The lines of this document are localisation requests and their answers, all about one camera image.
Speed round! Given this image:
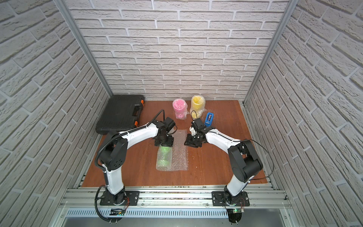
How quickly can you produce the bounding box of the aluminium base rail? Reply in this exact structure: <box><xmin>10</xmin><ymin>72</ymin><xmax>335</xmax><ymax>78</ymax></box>
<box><xmin>50</xmin><ymin>184</ymin><xmax>298</xmax><ymax>227</ymax></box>

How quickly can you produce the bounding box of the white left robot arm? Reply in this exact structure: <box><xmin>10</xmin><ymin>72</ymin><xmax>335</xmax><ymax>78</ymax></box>
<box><xmin>95</xmin><ymin>118</ymin><xmax>175</xmax><ymax>195</ymax></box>

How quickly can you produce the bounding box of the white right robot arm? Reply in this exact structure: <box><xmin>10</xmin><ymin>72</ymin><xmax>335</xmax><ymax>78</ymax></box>
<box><xmin>184</xmin><ymin>129</ymin><xmax>263</xmax><ymax>197</ymax></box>

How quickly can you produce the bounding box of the green plastic wine glass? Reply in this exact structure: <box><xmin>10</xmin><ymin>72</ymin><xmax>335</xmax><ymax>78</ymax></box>
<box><xmin>156</xmin><ymin>146</ymin><xmax>173</xmax><ymax>171</ymax></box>

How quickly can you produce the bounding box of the left aluminium corner post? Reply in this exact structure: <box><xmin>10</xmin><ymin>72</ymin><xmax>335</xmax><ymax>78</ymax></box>
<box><xmin>54</xmin><ymin>0</ymin><xmax>113</xmax><ymax>97</ymax></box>

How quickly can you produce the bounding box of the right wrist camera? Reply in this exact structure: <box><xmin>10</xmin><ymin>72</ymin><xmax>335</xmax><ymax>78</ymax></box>
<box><xmin>190</xmin><ymin>118</ymin><xmax>206</xmax><ymax>135</ymax></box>

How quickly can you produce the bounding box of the blue tape dispenser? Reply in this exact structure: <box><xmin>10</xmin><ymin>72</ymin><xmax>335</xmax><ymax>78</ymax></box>
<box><xmin>204</xmin><ymin>112</ymin><xmax>214</xmax><ymax>127</ymax></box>

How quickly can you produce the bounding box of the yellow plastic wine glass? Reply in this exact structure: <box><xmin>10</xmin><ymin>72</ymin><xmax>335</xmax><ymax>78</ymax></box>
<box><xmin>189</xmin><ymin>96</ymin><xmax>205</xmax><ymax>119</ymax></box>

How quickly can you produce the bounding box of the right aluminium corner post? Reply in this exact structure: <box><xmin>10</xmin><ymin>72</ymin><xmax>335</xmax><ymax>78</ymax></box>
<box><xmin>243</xmin><ymin>0</ymin><xmax>299</xmax><ymax>107</ymax></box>

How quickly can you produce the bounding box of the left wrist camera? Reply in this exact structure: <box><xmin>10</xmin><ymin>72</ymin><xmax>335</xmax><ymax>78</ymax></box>
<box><xmin>163</xmin><ymin>117</ymin><xmax>177</xmax><ymax>135</ymax></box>

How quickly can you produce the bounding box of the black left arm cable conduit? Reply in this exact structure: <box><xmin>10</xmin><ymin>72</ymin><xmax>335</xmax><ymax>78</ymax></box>
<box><xmin>94</xmin><ymin>109</ymin><xmax>165</xmax><ymax>222</ymax></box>

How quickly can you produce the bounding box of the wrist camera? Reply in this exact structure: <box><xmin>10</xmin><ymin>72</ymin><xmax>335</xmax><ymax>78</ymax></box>
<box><xmin>163</xmin><ymin>117</ymin><xmax>177</xmax><ymax>135</ymax></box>
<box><xmin>190</xmin><ymin>118</ymin><xmax>206</xmax><ymax>135</ymax></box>

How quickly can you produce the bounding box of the aluminium corner post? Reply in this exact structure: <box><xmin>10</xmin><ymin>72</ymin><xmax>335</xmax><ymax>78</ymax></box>
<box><xmin>243</xmin><ymin>0</ymin><xmax>299</xmax><ymax>107</ymax></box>
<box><xmin>54</xmin><ymin>0</ymin><xmax>113</xmax><ymax>97</ymax></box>

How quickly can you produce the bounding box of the black plastic tool case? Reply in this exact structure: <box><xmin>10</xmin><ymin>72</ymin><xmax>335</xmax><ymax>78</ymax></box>
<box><xmin>95</xmin><ymin>95</ymin><xmax>145</xmax><ymax>135</ymax></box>

